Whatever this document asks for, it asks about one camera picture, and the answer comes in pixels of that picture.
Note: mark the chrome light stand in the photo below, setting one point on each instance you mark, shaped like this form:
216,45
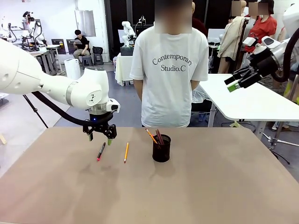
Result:
273,141

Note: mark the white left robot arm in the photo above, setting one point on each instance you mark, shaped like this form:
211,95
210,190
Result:
46,84

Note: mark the white air purifier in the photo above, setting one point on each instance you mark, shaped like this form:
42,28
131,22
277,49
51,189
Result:
72,67

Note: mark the black marker with pink cap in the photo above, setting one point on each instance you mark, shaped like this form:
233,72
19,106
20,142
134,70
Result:
101,151

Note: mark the person's left forearm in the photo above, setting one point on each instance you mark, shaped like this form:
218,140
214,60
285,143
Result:
195,85

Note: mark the white folding table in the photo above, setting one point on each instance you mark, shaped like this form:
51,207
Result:
245,102

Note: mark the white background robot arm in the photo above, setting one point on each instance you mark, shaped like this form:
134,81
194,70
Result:
128,30

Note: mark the person in red shirt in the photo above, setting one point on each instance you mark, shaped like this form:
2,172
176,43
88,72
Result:
261,28

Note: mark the dark green equipment case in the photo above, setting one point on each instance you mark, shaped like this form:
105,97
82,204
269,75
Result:
126,51

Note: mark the black mesh pen holder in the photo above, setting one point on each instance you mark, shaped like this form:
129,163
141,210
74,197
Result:
161,154

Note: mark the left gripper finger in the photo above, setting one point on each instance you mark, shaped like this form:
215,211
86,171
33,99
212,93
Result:
90,135
111,133

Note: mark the person's right forearm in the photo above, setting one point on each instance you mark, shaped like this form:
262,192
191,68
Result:
138,91

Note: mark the seated person in black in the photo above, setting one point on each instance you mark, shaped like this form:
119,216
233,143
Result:
81,45

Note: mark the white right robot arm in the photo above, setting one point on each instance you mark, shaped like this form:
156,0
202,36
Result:
285,50

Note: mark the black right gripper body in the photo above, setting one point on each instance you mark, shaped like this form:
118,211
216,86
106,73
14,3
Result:
265,65

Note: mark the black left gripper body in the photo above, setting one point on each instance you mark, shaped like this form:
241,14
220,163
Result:
100,121

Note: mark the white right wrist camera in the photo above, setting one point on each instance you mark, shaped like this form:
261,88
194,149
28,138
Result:
249,41

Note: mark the yellow pencil with eraser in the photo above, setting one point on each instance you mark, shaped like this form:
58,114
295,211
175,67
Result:
151,136
126,152

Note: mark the wooden stick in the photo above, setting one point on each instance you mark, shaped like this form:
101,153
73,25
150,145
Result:
3,139

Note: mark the black camera tripod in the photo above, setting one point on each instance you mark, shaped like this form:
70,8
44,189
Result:
35,109

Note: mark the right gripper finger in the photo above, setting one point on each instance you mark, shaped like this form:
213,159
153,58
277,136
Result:
245,82
239,75

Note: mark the table with cream cloth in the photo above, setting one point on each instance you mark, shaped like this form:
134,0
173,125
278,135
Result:
122,67

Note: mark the black bag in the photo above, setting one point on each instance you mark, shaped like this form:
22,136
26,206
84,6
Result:
97,50

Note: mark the grey plastic stool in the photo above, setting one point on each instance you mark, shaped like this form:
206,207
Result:
87,61
98,59

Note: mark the person in white T-shirt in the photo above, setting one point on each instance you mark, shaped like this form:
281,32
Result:
168,93

